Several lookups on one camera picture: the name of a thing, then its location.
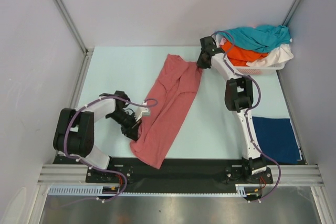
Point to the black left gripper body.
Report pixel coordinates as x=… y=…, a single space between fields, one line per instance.
x=128 y=123

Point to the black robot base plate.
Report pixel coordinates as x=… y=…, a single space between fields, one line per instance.
x=187 y=176

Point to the white plastic laundry basket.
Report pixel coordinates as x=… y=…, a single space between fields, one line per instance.
x=260 y=70

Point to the pink polo shirt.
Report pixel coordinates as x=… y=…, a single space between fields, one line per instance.
x=175 y=90

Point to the white slotted cable duct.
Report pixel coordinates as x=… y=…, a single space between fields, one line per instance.
x=101 y=191

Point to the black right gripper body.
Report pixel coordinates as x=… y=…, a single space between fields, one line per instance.
x=201 y=63

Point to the aluminium frame rail front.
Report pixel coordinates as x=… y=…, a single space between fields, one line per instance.
x=59 y=174

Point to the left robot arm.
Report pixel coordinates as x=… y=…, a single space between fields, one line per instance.
x=75 y=131

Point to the teal t shirt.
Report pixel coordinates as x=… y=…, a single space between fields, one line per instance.
x=262 y=39

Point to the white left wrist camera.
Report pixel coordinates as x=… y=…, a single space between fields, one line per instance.
x=142 y=111

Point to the white t shirt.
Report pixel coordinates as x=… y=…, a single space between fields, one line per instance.
x=281 y=54

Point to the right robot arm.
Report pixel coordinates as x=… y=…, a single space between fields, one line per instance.
x=238 y=99

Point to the aluminium frame post left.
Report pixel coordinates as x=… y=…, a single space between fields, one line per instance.
x=71 y=25

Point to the folded navy blue shirt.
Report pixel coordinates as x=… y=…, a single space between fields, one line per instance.
x=277 y=139

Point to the orange t shirt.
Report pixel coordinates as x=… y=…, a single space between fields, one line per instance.
x=239 y=56

